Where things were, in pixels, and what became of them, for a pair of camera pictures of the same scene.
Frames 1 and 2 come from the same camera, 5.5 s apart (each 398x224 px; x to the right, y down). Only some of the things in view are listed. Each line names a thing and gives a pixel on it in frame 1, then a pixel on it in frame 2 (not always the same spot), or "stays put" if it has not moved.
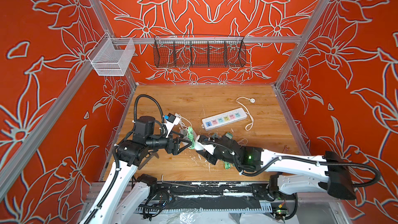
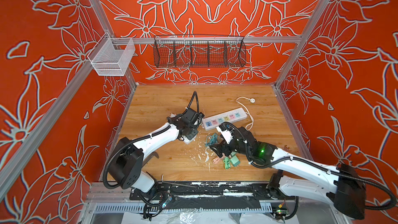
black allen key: [147, 159] stays put
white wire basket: [111, 56] stays put
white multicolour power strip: [216, 121] stays put
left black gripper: [174, 148] → [194, 131]
